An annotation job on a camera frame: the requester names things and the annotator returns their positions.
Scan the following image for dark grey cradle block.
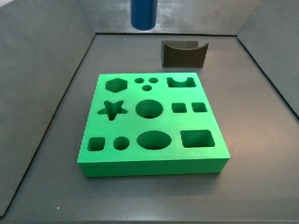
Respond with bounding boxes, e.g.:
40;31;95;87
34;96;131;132
162;40;210;68

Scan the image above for green shape sorter board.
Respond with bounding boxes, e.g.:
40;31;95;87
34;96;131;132
78;73;230;177

